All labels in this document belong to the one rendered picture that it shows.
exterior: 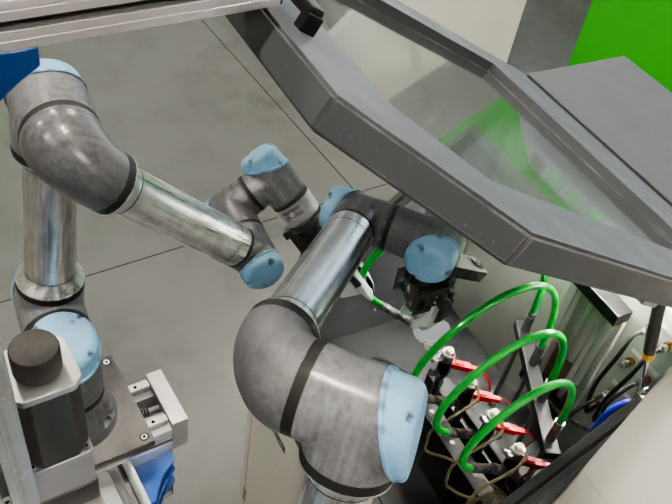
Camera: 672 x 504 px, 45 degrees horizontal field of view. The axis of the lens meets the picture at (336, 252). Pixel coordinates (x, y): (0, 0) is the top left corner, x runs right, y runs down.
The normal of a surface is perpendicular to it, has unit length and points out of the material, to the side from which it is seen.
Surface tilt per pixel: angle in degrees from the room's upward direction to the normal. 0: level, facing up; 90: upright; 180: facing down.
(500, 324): 90
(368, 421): 44
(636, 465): 76
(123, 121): 0
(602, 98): 0
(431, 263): 90
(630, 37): 90
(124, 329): 0
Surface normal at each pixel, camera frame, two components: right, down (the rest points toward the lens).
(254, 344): -0.55, -0.62
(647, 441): -0.83, 0.06
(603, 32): -0.89, 0.22
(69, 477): 0.52, 0.64
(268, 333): -0.22, -0.82
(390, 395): 0.11, -0.58
